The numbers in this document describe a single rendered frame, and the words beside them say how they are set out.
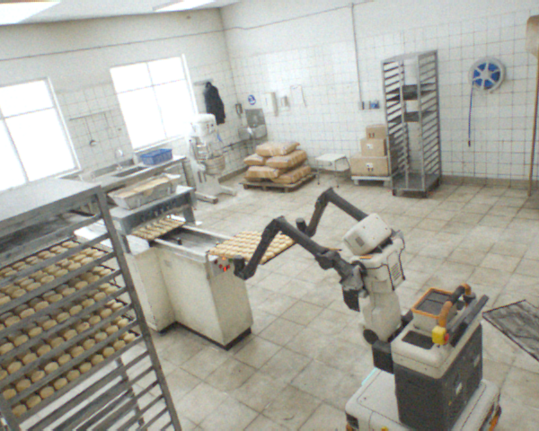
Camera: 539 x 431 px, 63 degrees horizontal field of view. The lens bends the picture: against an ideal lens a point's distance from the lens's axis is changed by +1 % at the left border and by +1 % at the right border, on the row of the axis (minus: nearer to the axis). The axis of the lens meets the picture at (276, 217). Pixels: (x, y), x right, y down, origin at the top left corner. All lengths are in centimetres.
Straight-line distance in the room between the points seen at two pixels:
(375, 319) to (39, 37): 573
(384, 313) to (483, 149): 433
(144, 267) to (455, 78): 456
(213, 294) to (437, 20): 457
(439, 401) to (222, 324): 184
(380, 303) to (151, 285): 215
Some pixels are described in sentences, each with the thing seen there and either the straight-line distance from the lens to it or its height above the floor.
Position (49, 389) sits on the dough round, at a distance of 220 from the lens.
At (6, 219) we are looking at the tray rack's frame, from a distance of 185.
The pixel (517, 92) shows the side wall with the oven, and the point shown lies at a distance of 624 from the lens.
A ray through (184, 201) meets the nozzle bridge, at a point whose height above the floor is 106.
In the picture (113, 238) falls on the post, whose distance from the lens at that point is 203.
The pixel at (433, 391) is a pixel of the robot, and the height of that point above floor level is 63.
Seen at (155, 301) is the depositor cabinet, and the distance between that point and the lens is 401.
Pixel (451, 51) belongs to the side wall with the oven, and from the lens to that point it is 641.
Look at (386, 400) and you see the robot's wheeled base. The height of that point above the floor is 28.
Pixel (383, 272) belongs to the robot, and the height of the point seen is 109.
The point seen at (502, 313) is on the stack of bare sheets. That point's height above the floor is 2.
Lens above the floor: 223
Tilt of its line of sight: 21 degrees down
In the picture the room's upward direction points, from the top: 11 degrees counter-clockwise
